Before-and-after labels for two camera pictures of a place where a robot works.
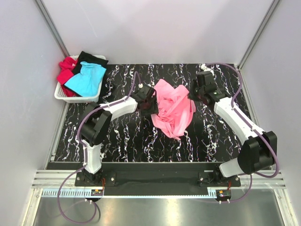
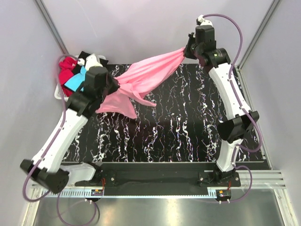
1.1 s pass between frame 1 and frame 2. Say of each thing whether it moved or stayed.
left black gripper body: moved
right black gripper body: moved
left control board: stayed
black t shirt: stayed
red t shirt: stayed
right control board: stayed
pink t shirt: moved
